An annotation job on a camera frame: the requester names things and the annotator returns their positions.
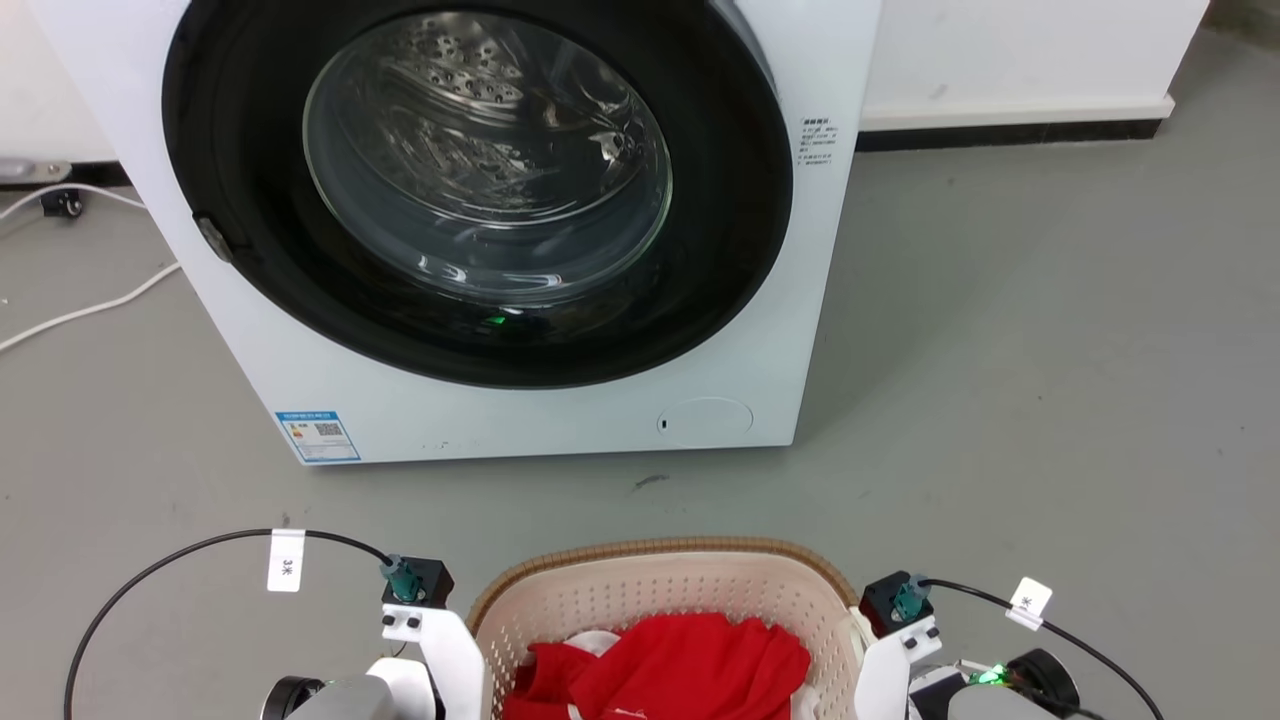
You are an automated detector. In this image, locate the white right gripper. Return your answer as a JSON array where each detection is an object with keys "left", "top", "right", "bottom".
[{"left": 854, "top": 615, "right": 944, "bottom": 720}]

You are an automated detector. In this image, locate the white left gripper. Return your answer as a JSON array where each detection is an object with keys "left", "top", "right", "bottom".
[{"left": 366, "top": 604, "right": 489, "bottom": 720}]

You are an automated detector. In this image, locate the beige perforated laundry basket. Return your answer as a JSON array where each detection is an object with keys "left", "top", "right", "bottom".
[{"left": 466, "top": 537, "right": 867, "bottom": 720}]

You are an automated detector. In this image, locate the red garment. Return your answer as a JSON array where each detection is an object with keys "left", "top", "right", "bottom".
[{"left": 503, "top": 612, "right": 812, "bottom": 720}]

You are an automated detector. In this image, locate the white front-load washing machine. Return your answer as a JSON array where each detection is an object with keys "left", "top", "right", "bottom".
[{"left": 28, "top": 0, "right": 883, "bottom": 466}]

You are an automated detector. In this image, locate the blue energy label sticker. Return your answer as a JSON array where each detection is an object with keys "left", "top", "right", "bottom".
[{"left": 275, "top": 410, "right": 362, "bottom": 464}]

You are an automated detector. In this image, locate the round white filter cover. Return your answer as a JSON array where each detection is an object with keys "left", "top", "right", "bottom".
[{"left": 656, "top": 397, "right": 755, "bottom": 449}]

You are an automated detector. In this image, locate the black round washer door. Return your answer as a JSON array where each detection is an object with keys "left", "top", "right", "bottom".
[{"left": 161, "top": 0, "right": 795, "bottom": 390}]

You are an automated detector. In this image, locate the grey washer door latch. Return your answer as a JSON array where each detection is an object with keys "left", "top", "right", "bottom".
[{"left": 194, "top": 214, "right": 237, "bottom": 265}]

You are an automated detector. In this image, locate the small text sticker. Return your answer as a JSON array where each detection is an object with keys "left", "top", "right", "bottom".
[{"left": 797, "top": 116, "right": 839, "bottom": 171}]

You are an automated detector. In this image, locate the black skirting strip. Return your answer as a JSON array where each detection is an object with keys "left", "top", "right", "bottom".
[{"left": 856, "top": 119, "right": 1164, "bottom": 153}]

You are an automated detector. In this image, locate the grey metal foot plate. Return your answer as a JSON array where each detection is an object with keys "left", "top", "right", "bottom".
[{"left": 0, "top": 157, "right": 73, "bottom": 187}]

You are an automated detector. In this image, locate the white cable tag with print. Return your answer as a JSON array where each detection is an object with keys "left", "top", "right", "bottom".
[
  {"left": 267, "top": 529, "right": 306, "bottom": 594},
  {"left": 1006, "top": 577, "right": 1054, "bottom": 632}
]

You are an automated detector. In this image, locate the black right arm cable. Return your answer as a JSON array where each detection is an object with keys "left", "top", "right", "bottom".
[{"left": 893, "top": 575, "right": 1167, "bottom": 720}]

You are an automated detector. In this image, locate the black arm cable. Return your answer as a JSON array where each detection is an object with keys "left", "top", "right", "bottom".
[
  {"left": 63, "top": 528, "right": 421, "bottom": 720},
  {"left": 893, "top": 575, "right": 1167, "bottom": 720}
]

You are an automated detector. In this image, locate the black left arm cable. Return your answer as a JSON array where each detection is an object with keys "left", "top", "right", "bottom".
[{"left": 63, "top": 528, "right": 421, "bottom": 720}]

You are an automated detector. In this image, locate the thick white floor cable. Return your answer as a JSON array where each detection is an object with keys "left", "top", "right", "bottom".
[{"left": 0, "top": 261, "right": 182, "bottom": 354}]

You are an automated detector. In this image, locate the thin white floor cable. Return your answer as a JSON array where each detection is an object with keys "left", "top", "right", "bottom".
[{"left": 0, "top": 182, "right": 147, "bottom": 222}]

